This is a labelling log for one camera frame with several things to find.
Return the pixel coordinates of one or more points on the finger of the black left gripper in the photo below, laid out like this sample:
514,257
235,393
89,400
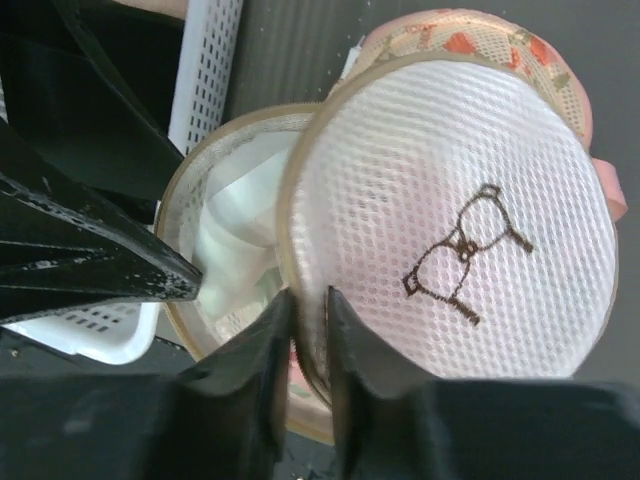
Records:
64,247

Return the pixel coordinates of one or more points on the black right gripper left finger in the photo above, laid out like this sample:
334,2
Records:
222,418

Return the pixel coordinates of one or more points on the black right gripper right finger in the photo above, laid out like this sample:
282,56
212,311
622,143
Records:
393,420

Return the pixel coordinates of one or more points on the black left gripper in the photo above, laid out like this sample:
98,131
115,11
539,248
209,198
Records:
89,85

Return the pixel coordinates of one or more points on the white bra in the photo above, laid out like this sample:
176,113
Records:
235,242

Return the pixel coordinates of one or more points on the white mesh laundry bag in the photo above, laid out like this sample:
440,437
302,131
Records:
447,199

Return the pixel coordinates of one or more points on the white plastic laundry basket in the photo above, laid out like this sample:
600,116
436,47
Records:
119,334

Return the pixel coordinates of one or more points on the tulip print mesh bra bag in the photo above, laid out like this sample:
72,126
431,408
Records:
525,55

